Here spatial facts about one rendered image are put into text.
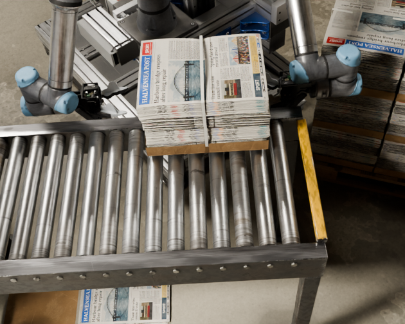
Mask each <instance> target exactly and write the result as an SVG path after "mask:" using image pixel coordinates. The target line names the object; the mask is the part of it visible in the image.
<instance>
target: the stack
mask: <svg viewBox="0 0 405 324"><path fill-rule="evenodd" d="M332 10H333V14H331V18H330V21H329V24H328V27H327V31H326V34H325V38H324V40H323V44H322V49H321V56H323V55H331V54H335V53H336V52H337V50H338V48H339V47H340V46H342V45H344V44H353V45H355V46H357V47H358V48H359V49H360V50H361V60H360V61H361V62H360V65H359V69H358V72H357V73H359V74H360V75H361V77H362V81H363V85H362V87H365V88H370V89H376V90H380V91H386V92H391V93H395V91H396V90H397V89H398V84H399V90H398V93H399V94H404V95H405V0H336V2H335V5H334V8H333V9H332ZM399 80H400V82H399ZM398 93H397V91H396V94H395V98H394V101H391V100H385V99H381V98H374V97H370V96H363V95H360V94H359V95H354V96H340V97H329V98H316V103H315V108H314V120H318V121H323V122H329V123H336V124H340V125H348V126H351V127H358V128H362V129H368V130H372V131H378V132H384V130H385V131H386V133H385V132H384V134H385V135H386V134H391V135H394V136H401V137H405V103H404V102H397V101H396V96H397V94H398ZM386 124H387V125H386ZM385 127H386V128H385ZM385 135H384V136H383V139H379V138H373V137H369V136H362V135H358V134H352V133H348V132H341V131H338V130H332V129H325V128H321V127H315V126H312V131H311V134H310V145H311V150H312V153H313V154H319V155H322V156H328V157H332V158H337V159H342V160H345V161H351V162H354V163H359V164H363V165H368V166H371V167H372V166H373V165H374V167H377V168H383V169H387V170H393V171H397V172H403V173H405V144H402V143H396V142H392V141H386V140H384V137H385ZM313 160H314V167H315V171H316V178H317V179H319V180H322V181H328V182H331V183H336V184H340V185H345V186H351V187H354V188H359V189H363V190H368V191H371V192H377V193H380V194H386V195H391V196H394V197H400V198H403V199H405V191H403V190H397V189H394V188H388V187H385V186H379V185H376V184H370V183H365V182H362V181H356V180H353V179H347V178H344V177H338V172H342V173H346V174H351V175H355V176H360V177H365V178H369V179H375V180H378V181H384V182H387V183H393V184H396V185H402V186H405V179H402V178H398V177H392V176H388V175H383V174H377V173H374V172H369V171H366V170H360V169H356V168H351V167H348V166H342V165H337V164H333V163H328V162H324V161H319V160H315V159H313Z"/></svg>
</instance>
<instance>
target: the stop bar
mask: <svg viewBox="0 0 405 324"><path fill-rule="evenodd" d="M296 124H297V129H298V136H299V141H300V147H301V154H302V159H303V166H304V171H305V178H306V182H307V189H308V194H309V201H310V208H311V213H312V220H313V225H314V232H315V236H316V242H317V243H322V242H327V240H328V238H327V232H326V227H325V218H324V217H323V210H322V206H321V199H320V193H319V189H318V182H317V178H316V171H315V167H314V160H313V156H312V150H311V143H310V139H309V137H310V135H309V132H308V128H307V122H306V119H305V118H303V119H297V120H296Z"/></svg>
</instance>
